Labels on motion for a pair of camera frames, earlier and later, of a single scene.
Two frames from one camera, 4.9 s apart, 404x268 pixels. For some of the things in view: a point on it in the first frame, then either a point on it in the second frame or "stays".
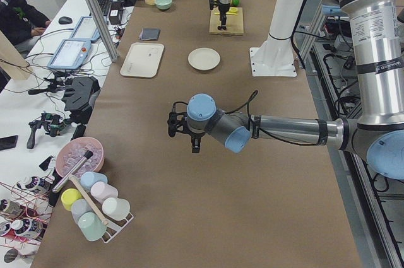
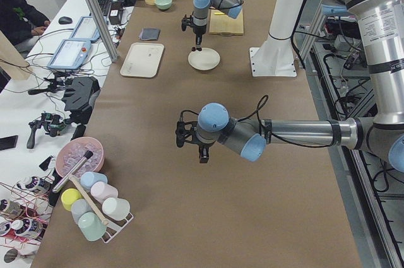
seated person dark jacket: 20,21 stays
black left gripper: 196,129 to 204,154
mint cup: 91,227 stays
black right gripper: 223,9 to 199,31
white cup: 115,207 stays
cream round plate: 204,58 stays
